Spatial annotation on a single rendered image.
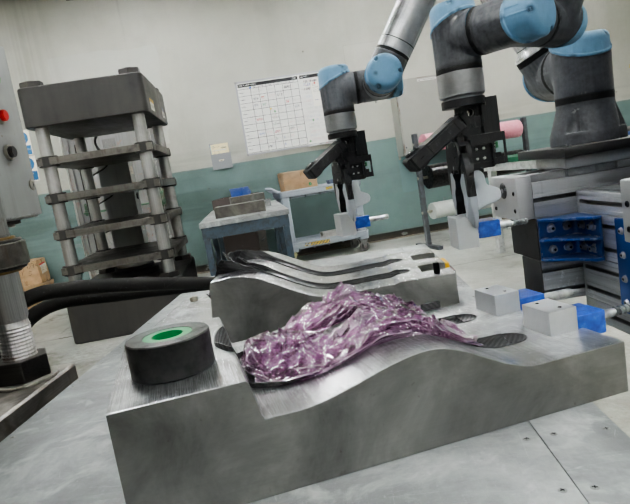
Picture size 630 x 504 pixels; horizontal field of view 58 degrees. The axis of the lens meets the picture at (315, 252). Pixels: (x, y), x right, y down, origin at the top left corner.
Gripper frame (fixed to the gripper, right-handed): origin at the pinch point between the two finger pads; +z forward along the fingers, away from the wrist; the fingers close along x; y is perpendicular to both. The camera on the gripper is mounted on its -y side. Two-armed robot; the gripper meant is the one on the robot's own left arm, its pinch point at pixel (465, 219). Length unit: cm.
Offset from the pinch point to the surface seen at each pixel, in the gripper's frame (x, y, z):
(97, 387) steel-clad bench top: -10, -63, 15
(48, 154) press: 361, -209, -57
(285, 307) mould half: -10.3, -32.4, 7.4
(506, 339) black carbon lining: -34.2, -7.1, 9.9
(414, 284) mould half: -12.1, -12.5, 6.9
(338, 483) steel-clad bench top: -49, -29, 15
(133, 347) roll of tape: -46, -45, 0
